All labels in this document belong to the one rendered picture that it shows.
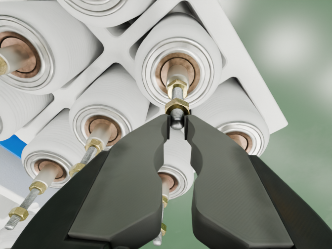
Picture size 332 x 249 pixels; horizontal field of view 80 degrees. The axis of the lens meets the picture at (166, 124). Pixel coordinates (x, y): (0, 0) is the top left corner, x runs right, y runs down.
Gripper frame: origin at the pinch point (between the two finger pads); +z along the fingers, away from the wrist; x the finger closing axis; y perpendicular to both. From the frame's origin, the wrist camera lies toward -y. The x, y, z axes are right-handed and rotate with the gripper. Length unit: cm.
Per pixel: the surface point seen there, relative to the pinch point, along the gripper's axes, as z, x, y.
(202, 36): 10.2, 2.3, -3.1
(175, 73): 7.0, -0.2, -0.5
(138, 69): 10.0, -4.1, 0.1
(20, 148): 25, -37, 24
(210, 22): 17.0, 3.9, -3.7
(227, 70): 17.0, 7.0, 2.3
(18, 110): 11.8, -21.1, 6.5
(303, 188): 35, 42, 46
